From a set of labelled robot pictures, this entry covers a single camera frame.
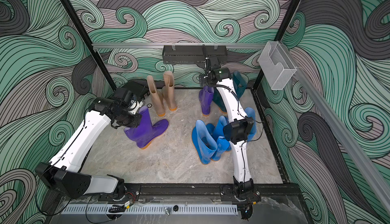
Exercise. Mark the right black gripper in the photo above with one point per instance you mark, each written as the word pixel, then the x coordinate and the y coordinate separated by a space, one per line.
pixel 202 80

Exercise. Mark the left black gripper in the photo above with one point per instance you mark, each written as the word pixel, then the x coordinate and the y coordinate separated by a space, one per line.
pixel 136 121

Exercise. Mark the purple boot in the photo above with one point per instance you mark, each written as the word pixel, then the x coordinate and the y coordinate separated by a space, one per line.
pixel 146 131
pixel 206 98

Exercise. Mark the teal boot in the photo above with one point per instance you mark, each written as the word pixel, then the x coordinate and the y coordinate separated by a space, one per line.
pixel 217 99
pixel 239 83

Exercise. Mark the beige boot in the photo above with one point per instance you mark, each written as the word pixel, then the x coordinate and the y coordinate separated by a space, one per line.
pixel 168 91
pixel 156 97

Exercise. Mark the blue boot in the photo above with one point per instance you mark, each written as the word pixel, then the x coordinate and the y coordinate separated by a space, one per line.
pixel 216 132
pixel 203 141
pixel 251 114

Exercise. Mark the blue boot front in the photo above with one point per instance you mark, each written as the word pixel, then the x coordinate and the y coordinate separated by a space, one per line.
pixel 216 132

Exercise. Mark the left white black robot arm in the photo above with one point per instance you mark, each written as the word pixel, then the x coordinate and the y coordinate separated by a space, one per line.
pixel 62 172

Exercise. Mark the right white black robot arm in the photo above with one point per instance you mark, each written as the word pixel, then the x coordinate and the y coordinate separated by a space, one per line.
pixel 231 132

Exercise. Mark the black case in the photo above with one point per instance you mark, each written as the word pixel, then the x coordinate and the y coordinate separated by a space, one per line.
pixel 140 91

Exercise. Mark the black wall shelf tray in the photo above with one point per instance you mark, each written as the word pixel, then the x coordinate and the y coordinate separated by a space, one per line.
pixel 192 54

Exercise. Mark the white mesh wall basket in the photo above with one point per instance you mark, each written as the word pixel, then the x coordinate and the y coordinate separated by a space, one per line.
pixel 277 64

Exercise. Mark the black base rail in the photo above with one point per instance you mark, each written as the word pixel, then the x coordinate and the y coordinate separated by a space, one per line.
pixel 220 192

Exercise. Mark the aluminium rail back wall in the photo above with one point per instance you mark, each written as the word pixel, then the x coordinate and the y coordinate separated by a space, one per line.
pixel 139 45

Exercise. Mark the aluminium rail wall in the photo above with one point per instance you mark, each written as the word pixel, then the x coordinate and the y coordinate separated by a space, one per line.
pixel 310 77
pixel 139 45

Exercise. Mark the aluminium rail right wall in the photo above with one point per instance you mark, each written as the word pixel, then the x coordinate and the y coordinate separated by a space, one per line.
pixel 310 77

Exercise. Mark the white slotted cable duct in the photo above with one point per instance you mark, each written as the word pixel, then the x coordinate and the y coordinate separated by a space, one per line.
pixel 156 209

